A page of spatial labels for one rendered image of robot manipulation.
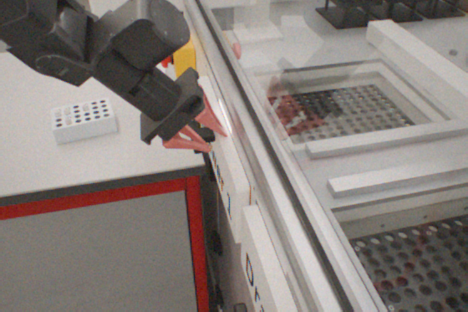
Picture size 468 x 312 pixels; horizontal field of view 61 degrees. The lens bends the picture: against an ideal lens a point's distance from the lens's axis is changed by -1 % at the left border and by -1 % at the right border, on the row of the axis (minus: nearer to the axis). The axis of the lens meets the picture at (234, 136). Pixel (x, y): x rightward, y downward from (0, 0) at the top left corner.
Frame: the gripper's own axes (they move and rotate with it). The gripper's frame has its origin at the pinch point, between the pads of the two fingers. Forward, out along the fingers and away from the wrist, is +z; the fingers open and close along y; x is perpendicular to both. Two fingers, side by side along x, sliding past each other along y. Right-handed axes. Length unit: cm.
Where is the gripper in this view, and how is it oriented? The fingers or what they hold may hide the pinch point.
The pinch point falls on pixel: (213, 138)
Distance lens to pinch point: 57.5
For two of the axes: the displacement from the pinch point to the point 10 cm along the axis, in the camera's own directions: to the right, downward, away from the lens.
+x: -1.9, -6.0, 7.8
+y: 7.3, -6.1, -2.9
